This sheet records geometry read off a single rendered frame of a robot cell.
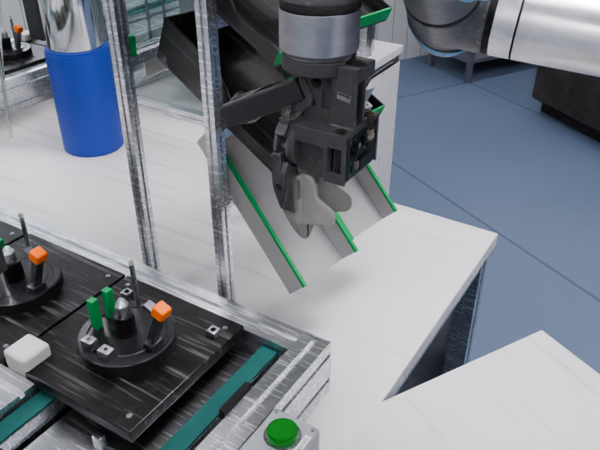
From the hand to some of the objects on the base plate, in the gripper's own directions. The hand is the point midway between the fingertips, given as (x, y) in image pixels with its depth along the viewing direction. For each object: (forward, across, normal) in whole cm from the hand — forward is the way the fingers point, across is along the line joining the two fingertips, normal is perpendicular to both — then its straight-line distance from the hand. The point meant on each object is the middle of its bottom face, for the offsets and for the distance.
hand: (299, 224), depth 74 cm
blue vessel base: (+38, +55, +100) cm, 120 cm away
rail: (+37, -32, +5) cm, 50 cm away
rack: (+37, +31, +32) cm, 59 cm away
